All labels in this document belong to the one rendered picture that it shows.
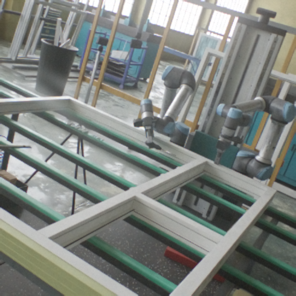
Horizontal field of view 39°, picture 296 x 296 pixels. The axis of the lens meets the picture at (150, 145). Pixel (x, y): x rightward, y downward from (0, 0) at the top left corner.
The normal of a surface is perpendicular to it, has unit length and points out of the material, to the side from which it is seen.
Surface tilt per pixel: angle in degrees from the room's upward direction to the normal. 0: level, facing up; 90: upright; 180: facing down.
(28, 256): 90
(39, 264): 90
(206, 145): 90
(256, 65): 90
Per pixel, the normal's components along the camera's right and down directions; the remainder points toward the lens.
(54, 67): 0.17, 0.41
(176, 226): -0.45, 0.13
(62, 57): 0.43, 0.46
